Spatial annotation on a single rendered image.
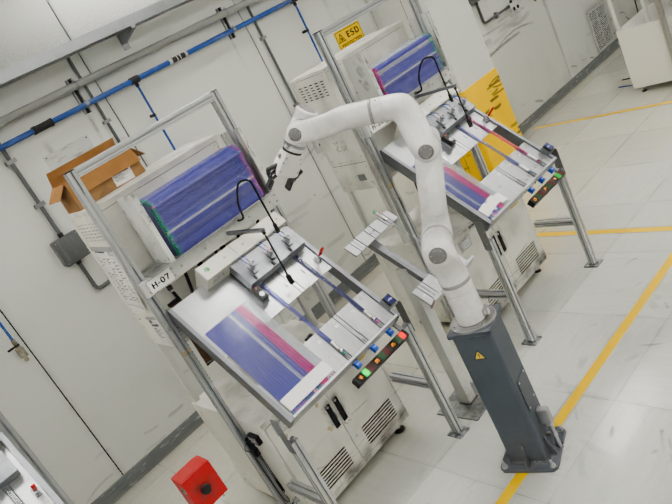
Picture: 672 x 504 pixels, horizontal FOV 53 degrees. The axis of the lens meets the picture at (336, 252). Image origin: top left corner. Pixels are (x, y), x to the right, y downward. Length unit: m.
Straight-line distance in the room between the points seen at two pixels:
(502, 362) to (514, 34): 4.99
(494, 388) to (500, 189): 1.23
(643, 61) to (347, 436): 4.69
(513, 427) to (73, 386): 2.60
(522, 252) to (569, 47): 4.22
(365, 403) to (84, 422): 1.86
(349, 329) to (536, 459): 0.94
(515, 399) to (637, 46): 4.53
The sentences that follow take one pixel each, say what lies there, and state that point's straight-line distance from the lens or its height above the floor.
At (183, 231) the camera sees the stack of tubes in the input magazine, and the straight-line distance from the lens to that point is 2.87.
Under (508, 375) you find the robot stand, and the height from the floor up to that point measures 0.47.
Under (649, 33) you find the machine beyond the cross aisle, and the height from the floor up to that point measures 0.52.
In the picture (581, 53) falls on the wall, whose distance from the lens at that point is 8.23.
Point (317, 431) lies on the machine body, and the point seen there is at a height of 0.39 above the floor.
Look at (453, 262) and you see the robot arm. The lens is 2.48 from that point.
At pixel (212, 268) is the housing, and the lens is 2.91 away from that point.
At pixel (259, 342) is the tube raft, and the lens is 2.80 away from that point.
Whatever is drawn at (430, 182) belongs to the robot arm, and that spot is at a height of 1.31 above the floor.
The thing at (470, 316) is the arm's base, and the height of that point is 0.75.
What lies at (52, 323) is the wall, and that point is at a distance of 4.26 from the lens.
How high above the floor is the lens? 2.02
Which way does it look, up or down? 19 degrees down
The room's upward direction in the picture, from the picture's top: 28 degrees counter-clockwise
